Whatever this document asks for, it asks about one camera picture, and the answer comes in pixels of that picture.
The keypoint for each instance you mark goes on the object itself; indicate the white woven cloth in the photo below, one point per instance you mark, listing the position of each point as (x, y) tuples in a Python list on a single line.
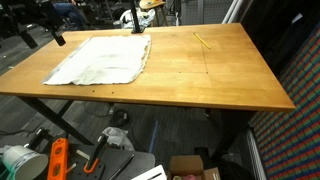
[(103, 60)]

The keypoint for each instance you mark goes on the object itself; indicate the small open cardboard box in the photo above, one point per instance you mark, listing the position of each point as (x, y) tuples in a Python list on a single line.
[(185, 165)]

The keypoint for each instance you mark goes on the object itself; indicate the white plastic bag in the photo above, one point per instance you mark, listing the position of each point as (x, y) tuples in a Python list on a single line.
[(116, 135)]

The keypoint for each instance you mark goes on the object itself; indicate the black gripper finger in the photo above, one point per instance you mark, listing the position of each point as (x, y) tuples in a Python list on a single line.
[(59, 38), (29, 39)]

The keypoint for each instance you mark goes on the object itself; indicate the black table frame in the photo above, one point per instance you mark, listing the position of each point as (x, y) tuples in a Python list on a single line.
[(50, 115)]

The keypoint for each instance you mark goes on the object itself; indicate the white paper cup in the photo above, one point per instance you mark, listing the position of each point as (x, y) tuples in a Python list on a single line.
[(20, 160)]

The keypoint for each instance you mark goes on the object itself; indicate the black curtain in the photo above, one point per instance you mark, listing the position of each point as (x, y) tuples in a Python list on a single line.
[(273, 26)]

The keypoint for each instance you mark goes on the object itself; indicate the grey perforated metal panel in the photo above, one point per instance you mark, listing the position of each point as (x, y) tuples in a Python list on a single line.
[(210, 11)]

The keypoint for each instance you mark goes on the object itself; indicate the black pen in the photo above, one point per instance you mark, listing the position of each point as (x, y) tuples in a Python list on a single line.
[(121, 166)]

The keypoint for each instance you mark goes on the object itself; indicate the white slotted rail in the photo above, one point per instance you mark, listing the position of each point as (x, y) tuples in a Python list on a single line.
[(255, 156)]

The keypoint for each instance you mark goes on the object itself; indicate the black camera stand pole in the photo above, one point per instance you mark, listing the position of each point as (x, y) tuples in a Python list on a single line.
[(134, 15)]

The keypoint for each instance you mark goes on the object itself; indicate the round wooden side table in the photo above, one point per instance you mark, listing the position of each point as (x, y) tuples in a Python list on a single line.
[(151, 4)]

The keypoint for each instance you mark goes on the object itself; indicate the black orange bar clamp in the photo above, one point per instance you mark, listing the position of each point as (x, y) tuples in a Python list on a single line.
[(98, 146)]

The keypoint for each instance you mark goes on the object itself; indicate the blue floor tape strip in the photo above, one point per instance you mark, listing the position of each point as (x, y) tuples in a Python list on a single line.
[(153, 136)]

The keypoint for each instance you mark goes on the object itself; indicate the crumpled white sheet pile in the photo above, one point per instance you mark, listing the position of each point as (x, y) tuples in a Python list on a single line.
[(126, 18)]

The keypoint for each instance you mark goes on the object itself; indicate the white flat box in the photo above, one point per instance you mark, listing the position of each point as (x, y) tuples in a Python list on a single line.
[(146, 173)]

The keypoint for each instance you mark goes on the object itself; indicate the seated person in jeans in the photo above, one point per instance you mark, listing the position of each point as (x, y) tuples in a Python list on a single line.
[(68, 10)]

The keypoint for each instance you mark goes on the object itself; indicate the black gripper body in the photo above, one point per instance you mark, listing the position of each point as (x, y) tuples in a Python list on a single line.
[(36, 15)]

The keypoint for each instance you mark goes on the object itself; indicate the white leaning pipe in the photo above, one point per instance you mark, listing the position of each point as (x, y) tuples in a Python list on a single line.
[(239, 11), (230, 11)]

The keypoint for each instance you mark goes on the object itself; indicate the black perforated plate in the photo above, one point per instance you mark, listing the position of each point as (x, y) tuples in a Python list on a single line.
[(133, 163)]

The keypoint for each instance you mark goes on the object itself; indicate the yellow pencil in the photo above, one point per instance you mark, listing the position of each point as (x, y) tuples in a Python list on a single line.
[(202, 40)]

